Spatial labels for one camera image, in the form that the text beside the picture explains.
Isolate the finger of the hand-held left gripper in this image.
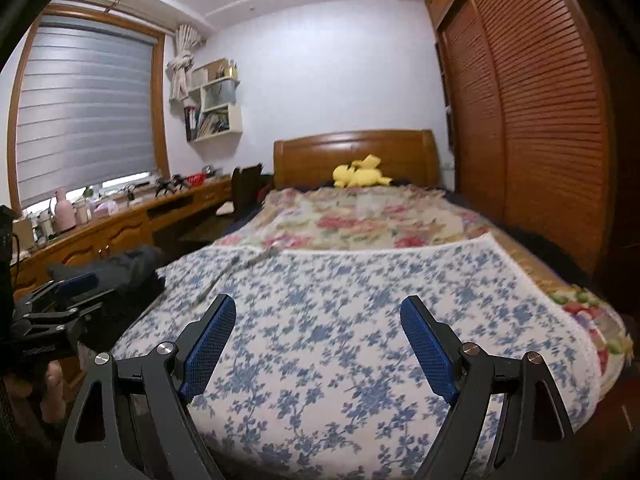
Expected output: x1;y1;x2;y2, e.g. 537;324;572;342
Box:
15;301;106;335
17;272;101;314

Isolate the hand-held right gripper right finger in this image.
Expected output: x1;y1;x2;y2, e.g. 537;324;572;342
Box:
400;295;576;480

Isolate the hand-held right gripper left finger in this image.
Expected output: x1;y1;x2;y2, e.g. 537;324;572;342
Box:
55;292;237;480

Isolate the black jacket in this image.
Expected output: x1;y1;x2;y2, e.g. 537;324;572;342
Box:
47;245;166;311

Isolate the person's left hand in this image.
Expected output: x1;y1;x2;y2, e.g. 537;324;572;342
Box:
10;362;67;424

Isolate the wooden desk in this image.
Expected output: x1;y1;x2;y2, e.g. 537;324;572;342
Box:
10;176;233;301

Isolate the pink bottle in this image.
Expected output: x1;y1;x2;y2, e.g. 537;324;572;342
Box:
52;188;76;233

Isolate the blue floral blanket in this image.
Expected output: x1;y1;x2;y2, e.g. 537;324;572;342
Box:
107;234;601;480

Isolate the red floral blanket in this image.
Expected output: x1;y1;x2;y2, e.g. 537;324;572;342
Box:
215;185;631;381

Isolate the dark wooden chair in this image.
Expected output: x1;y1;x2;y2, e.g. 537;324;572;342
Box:
230;162;264;216

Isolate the grey window blind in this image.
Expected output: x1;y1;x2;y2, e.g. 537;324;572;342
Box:
15;15;158;206

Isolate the yellow plush toy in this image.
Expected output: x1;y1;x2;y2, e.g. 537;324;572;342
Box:
332;154;392;189

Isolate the wooden bed headboard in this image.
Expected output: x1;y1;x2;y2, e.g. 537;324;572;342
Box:
273;130;441;191

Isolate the tied beige curtain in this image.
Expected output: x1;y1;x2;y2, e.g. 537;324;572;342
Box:
167;25;207;102

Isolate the wooden louvred wardrobe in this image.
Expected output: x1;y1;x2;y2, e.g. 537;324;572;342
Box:
425;0;621;271

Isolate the white wall shelf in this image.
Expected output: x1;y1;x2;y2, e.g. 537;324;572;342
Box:
184;58;244;142

